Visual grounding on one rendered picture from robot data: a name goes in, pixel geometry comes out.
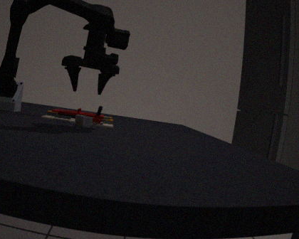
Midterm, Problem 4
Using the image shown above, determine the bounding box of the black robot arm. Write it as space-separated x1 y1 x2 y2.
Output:
0 0 130 97

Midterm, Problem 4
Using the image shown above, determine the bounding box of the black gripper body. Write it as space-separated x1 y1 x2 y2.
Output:
61 42 120 75

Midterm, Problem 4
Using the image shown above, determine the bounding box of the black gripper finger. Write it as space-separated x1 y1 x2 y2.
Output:
98 73 115 95
64 66 81 91

